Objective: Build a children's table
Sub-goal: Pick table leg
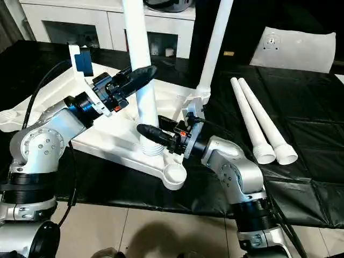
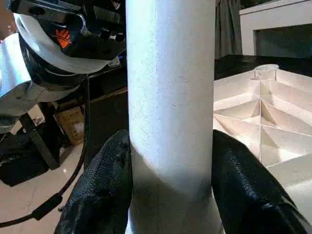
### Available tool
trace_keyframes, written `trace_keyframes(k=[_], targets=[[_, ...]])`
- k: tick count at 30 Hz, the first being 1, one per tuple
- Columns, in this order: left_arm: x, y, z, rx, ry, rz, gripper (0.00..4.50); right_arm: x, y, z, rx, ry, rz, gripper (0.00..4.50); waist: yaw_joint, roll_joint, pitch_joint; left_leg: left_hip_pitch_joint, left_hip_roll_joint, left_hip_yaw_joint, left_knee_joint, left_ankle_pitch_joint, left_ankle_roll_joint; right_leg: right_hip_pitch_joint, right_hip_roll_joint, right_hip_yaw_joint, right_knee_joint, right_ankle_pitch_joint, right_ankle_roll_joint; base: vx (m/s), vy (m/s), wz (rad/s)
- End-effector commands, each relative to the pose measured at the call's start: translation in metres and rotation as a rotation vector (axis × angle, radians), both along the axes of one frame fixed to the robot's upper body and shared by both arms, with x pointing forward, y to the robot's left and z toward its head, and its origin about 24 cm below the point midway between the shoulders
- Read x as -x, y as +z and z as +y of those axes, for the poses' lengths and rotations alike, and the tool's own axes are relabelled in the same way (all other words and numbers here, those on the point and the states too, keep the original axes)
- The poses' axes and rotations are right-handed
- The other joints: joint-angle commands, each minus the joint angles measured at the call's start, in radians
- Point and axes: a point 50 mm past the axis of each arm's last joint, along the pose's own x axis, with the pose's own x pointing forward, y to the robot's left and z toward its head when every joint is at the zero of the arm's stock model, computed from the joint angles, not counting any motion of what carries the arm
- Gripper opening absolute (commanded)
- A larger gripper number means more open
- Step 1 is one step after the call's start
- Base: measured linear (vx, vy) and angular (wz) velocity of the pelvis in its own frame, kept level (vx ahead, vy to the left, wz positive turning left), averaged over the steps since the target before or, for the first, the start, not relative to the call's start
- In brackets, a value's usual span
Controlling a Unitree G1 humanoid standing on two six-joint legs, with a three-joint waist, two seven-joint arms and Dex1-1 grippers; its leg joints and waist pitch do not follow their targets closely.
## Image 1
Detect white plastic table leg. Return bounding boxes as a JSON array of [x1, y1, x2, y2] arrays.
[[194, 0, 235, 104], [237, 78, 299, 166], [121, 0, 163, 157], [230, 77, 277, 165]]

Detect white plastic table top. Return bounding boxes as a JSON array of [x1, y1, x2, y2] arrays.
[[0, 61, 212, 192]]

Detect white cabinet with glass doors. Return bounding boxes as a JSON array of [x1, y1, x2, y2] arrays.
[[19, 0, 197, 59]]

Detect grey curtain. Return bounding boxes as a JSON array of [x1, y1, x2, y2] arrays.
[[0, 0, 26, 53]]

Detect black work mat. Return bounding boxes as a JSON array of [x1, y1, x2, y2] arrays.
[[0, 39, 344, 229]]

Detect white flat panel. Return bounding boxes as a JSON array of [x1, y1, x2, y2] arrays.
[[249, 26, 337, 75]]

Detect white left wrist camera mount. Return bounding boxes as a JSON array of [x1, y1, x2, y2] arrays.
[[68, 44, 114, 117]]

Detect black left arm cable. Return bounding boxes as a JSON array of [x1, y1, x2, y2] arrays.
[[21, 58, 80, 227]]

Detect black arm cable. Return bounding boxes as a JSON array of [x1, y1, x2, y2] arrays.
[[200, 117, 308, 258], [21, 58, 80, 227]]

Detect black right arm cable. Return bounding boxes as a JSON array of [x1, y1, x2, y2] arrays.
[[200, 117, 308, 258]]

